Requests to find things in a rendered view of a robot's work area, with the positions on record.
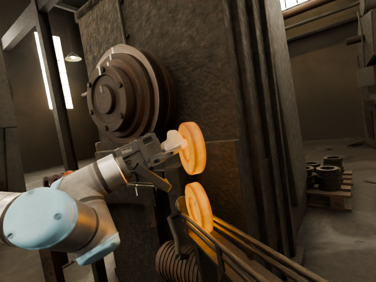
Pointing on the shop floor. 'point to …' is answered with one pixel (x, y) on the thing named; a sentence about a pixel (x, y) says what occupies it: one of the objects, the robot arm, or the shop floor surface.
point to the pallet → (329, 183)
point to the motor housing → (164, 265)
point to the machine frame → (206, 118)
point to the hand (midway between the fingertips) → (189, 141)
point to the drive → (288, 115)
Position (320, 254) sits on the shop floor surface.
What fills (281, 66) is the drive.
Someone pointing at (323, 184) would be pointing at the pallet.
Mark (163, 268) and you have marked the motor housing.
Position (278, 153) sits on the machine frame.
